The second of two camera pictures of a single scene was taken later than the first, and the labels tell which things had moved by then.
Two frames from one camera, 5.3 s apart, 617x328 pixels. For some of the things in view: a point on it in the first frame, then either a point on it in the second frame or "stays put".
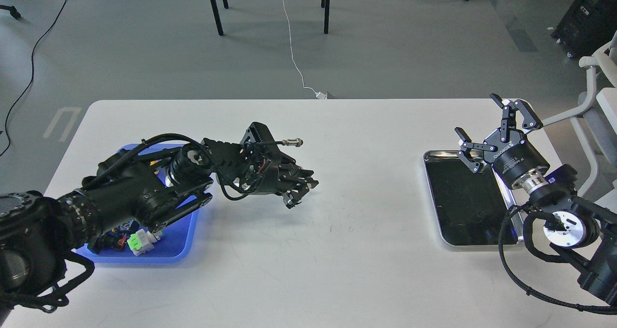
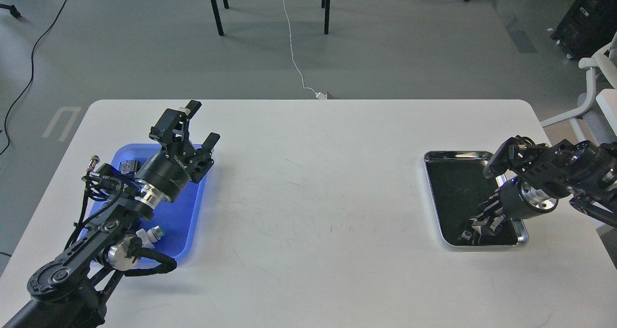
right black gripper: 512,155 to 513,207
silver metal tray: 471,205 stays put
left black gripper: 271,175 to 170,171
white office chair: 596,123 stays put
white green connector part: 142,242 stays put
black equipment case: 591,22 stays put
